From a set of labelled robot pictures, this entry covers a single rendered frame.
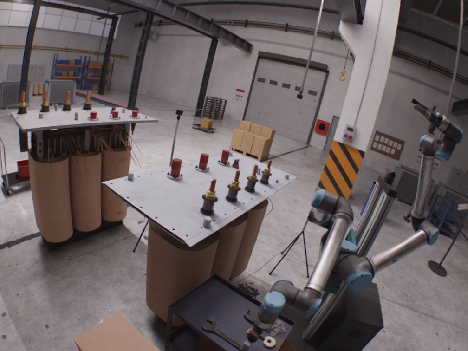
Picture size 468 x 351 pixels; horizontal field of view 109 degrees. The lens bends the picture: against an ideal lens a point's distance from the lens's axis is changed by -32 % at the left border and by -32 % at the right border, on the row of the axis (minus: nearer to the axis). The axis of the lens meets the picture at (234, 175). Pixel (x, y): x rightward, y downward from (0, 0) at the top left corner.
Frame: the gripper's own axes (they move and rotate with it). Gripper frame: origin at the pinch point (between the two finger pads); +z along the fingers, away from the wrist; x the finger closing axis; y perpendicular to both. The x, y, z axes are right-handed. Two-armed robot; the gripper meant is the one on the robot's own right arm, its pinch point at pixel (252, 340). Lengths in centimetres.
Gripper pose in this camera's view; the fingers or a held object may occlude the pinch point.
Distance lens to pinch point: 130.4
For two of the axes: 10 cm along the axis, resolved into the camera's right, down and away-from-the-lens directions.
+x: 5.6, -1.6, 8.1
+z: -2.3, 9.1, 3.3
